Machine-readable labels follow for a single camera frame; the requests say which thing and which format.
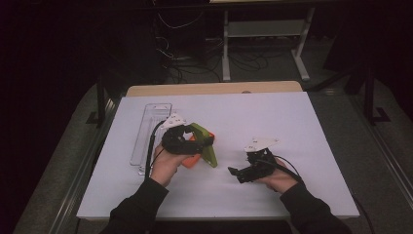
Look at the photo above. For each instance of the person's left hand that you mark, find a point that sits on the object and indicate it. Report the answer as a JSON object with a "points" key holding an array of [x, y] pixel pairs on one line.
{"points": [[165, 167]]}

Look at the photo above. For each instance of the light wooden table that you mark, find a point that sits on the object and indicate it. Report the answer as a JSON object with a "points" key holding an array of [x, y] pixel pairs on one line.
{"points": [[211, 88]]}

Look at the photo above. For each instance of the black metal stand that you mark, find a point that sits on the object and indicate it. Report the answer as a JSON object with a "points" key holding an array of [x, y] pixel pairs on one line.
{"points": [[370, 97], [100, 104]]}

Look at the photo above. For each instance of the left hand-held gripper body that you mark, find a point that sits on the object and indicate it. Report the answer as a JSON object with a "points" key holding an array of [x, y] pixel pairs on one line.
{"points": [[177, 143]]}

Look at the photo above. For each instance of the green cartoon phone case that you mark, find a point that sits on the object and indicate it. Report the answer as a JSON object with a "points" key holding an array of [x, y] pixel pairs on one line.
{"points": [[209, 156]]}

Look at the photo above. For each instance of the orange phone case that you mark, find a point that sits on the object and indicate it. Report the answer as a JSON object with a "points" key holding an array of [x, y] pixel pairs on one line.
{"points": [[191, 161]]}

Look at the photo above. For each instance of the white metal desk frame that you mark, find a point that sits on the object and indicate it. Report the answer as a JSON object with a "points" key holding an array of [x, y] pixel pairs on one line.
{"points": [[264, 28]]}

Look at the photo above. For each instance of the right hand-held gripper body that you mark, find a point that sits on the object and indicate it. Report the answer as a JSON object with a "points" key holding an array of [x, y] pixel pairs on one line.
{"points": [[261, 162]]}

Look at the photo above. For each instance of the person's right hand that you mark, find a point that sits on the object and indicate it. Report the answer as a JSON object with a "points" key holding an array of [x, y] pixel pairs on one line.
{"points": [[282, 178]]}

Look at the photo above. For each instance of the clear plastic rack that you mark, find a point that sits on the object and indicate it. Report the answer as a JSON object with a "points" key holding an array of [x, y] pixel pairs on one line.
{"points": [[146, 136]]}

